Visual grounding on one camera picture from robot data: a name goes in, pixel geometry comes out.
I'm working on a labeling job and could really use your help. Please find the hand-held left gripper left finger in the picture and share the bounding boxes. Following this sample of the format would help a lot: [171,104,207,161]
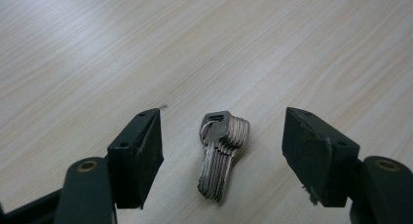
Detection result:
[107,107,165,210]

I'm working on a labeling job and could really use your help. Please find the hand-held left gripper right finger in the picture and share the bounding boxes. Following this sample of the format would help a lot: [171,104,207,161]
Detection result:
[282,106,360,208]

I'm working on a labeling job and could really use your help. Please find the bunch of silver keys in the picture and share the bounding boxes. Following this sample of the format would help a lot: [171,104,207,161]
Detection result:
[197,110,251,204]

